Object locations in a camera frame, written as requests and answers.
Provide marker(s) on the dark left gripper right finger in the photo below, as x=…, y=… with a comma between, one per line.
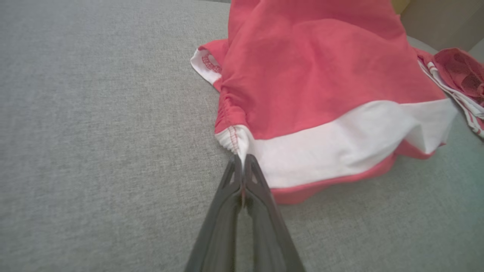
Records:
x=270, y=234

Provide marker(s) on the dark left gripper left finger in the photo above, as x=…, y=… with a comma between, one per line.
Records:
x=219, y=234

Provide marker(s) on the red white shorts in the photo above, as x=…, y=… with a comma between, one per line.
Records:
x=321, y=75

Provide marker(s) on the grey sofa seat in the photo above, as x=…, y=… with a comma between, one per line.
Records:
x=94, y=132

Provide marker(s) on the red mesh jersey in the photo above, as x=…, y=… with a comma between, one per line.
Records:
x=461, y=71

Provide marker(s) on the yellow cushion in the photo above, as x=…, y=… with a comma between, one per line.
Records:
x=400, y=5

